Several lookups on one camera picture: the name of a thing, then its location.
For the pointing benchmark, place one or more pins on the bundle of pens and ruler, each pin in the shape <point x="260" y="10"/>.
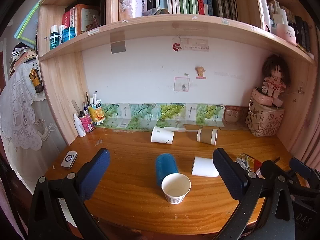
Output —
<point x="86" y="105"/>

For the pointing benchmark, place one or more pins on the colourful snack packet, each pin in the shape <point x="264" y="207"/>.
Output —
<point x="247" y="162"/>

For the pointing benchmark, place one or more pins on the pink round box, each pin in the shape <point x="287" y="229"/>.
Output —
<point x="263" y="97"/>

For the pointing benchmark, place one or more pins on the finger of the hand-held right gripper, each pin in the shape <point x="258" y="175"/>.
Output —
<point x="302" y="168"/>
<point x="271" y="167"/>

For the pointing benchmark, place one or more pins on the pink jar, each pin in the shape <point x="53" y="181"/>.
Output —
<point x="286" y="33"/>

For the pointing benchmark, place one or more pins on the pale paper note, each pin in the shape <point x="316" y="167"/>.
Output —
<point x="196" y="44"/>

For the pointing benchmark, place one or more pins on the white paper cup with print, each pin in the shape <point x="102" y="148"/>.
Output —
<point x="162" y="135"/>

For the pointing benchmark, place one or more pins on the red and orange books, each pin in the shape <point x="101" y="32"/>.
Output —
<point x="80" y="18"/>

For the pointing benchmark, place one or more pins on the pink pen holder can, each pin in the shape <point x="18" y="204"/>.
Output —
<point x="86" y="123"/>

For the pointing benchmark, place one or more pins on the green and white bottle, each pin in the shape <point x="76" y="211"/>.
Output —
<point x="54" y="38"/>

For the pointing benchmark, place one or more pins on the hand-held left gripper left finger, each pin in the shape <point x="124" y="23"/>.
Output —
<point x="96" y="172"/>

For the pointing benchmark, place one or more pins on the blue jar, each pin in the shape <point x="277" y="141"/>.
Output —
<point x="68" y="34"/>

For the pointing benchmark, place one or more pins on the white cup with grey pattern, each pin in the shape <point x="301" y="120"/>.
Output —
<point x="175" y="188"/>

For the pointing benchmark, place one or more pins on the brown-haired rag doll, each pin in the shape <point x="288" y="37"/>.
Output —
<point x="274" y="78"/>

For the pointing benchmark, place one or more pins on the small white round-button device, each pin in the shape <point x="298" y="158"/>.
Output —
<point x="69" y="159"/>

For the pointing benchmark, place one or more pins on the wooden bookshelf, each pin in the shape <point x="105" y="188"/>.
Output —
<point x="175" y="28"/>

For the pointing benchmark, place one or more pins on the brown paper cup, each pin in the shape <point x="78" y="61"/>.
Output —
<point x="207" y="136"/>

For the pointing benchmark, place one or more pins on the blue cup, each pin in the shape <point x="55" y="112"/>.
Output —
<point x="165" y="167"/>

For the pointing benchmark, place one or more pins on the plain white paper cup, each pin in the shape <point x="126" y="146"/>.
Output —
<point x="203" y="166"/>

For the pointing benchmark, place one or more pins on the small wall hook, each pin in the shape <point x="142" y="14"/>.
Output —
<point x="301" y="90"/>

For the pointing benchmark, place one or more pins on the orange cartoon sticker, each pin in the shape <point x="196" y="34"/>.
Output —
<point x="200" y="72"/>

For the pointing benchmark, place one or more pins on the green edged folder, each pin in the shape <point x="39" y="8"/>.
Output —
<point x="26" y="23"/>

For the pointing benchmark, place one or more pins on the white lace cloth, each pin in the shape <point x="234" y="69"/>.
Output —
<point x="20" y="105"/>

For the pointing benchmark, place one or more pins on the stack of papers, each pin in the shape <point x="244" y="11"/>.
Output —
<point x="20" y="55"/>

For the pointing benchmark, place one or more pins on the dark books and white bottles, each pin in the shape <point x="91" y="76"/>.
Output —
<point x="285" y="15"/>

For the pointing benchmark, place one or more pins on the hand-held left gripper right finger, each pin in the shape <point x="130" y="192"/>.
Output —
<point x="230" y="176"/>

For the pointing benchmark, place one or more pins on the row of leaf print cards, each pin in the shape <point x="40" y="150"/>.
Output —
<point x="150" y="113"/>

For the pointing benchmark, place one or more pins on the grey tape patch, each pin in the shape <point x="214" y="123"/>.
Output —
<point x="117" y="43"/>

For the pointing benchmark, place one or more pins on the white squeeze bottle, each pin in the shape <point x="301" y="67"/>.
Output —
<point x="80" y="126"/>

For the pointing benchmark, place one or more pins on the beige printed bag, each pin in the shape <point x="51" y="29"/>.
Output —
<point x="265" y="121"/>

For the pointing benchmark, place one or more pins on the pink framed note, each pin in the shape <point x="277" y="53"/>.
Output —
<point x="181" y="84"/>

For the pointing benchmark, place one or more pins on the red round sticker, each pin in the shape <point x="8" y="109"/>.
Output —
<point x="177" y="47"/>

